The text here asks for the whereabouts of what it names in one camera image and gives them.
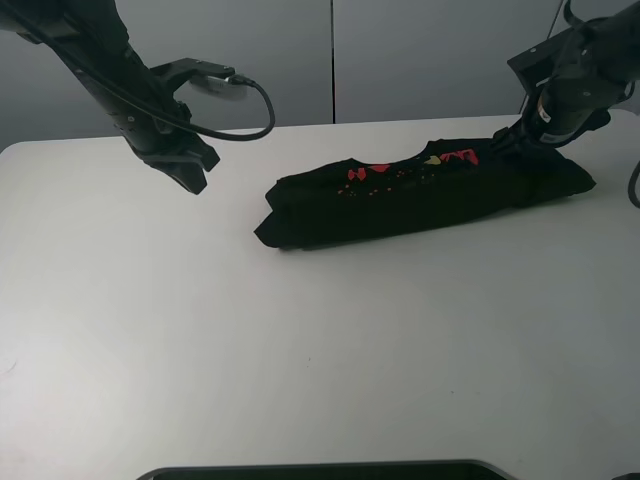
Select black printed t-shirt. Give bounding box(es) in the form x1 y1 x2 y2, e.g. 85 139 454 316
255 138 596 250

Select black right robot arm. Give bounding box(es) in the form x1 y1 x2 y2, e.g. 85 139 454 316
492 1 639 154

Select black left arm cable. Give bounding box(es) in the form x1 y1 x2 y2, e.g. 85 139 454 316
0 0 277 142

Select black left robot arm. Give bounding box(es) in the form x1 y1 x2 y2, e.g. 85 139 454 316
1 1 219 194

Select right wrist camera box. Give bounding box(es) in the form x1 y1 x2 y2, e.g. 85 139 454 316
507 29 571 96

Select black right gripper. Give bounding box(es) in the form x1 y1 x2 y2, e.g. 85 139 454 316
489 114 548 155

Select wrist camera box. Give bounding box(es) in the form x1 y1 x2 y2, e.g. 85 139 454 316
507 29 571 96
151 58 248 101

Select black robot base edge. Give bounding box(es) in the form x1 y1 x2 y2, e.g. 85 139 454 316
141 459 513 480

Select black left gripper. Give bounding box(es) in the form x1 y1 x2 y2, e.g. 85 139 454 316
128 127 220 195

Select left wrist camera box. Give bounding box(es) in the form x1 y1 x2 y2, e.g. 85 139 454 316
151 58 248 101

